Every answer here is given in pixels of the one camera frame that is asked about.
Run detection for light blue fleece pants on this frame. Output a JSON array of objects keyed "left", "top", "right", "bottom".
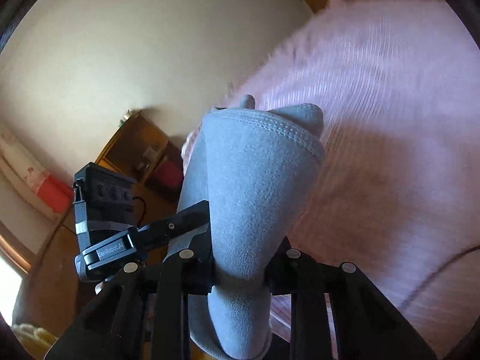
[{"left": 179, "top": 97, "right": 324, "bottom": 359}]

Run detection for red container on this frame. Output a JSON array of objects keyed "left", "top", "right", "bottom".
[{"left": 151, "top": 158, "right": 183, "bottom": 191}]

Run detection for brown wooden cabinet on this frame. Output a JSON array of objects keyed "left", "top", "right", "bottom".
[{"left": 12, "top": 111, "right": 183, "bottom": 336}]

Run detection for white red patterned curtain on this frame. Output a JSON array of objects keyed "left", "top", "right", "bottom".
[{"left": 1, "top": 123, "right": 73, "bottom": 221}]

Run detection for pink checkered bed sheet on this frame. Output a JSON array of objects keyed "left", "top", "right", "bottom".
[{"left": 181, "top": 0, "right": 480, "bottom": 357}]

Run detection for yellow fluffy cloth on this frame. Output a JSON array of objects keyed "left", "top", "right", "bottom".
[{"left": 11, "top": 323, "right": 59, "bottom": 360}]

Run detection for black cable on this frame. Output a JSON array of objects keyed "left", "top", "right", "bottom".
[{"left": 133, "top": 195, "right": 148, "bottom": 228}]

